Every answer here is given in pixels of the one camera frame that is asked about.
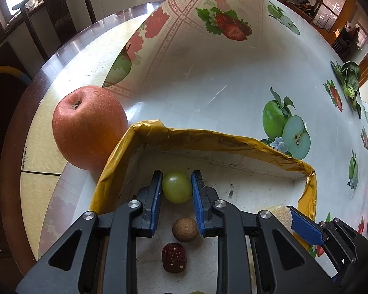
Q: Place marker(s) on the red date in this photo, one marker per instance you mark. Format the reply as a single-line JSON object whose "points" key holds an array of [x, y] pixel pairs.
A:
{"points": [[174, 258]]}

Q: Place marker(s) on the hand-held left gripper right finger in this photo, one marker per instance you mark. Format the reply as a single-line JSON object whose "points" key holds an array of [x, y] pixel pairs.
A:
{"points": [[198, 205]]}

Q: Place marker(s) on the wooden cabinet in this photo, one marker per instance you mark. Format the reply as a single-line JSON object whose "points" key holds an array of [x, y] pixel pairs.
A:
{"points": [[312, 0]]}

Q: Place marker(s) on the banana piece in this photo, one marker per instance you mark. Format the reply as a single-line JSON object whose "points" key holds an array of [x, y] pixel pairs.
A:
{"points": [[280, 214]]}

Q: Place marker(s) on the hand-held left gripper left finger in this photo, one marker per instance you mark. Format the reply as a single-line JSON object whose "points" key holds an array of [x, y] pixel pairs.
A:
{"points": [[156, 202]]}

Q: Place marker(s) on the dark wooden chair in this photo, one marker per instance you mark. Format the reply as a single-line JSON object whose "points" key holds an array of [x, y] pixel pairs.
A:
{"points": [[33, 15]]}

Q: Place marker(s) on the brown longan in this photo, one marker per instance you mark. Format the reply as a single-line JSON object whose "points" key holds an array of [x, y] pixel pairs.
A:
{"points": [[185, 229]]}

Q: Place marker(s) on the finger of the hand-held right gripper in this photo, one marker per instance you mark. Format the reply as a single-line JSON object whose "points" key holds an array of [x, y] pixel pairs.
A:
{"points": [[306, 229]]}

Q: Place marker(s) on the green bok choy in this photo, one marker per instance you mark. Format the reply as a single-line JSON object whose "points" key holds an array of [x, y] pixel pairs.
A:
{"points": [[351, 76]]}

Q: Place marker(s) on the white foam tray yellow tape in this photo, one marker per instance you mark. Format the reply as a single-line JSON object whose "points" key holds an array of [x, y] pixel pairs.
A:
{"points": [[233, 165]]}

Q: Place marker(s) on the red apple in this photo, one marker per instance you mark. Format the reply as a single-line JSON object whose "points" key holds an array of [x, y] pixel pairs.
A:
{"points": [[89, 128]]}

